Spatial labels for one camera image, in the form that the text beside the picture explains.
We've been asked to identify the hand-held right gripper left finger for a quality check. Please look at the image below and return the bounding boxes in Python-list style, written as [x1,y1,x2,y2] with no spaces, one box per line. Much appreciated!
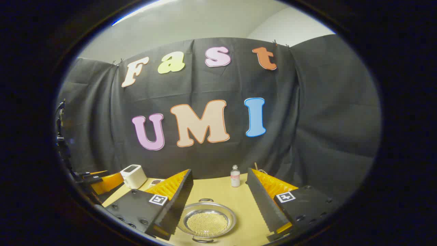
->
[102,168,194,241]

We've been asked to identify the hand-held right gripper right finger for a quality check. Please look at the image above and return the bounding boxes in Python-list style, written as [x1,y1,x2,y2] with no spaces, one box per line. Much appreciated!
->
[246,167,343,243]

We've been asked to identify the steel pot with black handles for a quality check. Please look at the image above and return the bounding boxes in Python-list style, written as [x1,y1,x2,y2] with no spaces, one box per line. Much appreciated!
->
[177,198,237,243]

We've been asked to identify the white plastic box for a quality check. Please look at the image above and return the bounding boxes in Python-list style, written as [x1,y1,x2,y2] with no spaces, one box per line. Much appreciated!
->
[120,164,148,190]

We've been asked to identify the clear bottle with pink label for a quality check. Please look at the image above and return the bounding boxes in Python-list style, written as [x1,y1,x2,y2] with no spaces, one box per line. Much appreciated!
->
[230,165,241,188]

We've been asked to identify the yellow beans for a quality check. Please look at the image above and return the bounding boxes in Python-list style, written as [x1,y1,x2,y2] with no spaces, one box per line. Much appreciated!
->
[186,212,229,237]

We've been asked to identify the black backdrop cloth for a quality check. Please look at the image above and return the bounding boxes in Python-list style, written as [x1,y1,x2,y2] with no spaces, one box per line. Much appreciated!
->
[56,34,382,205]

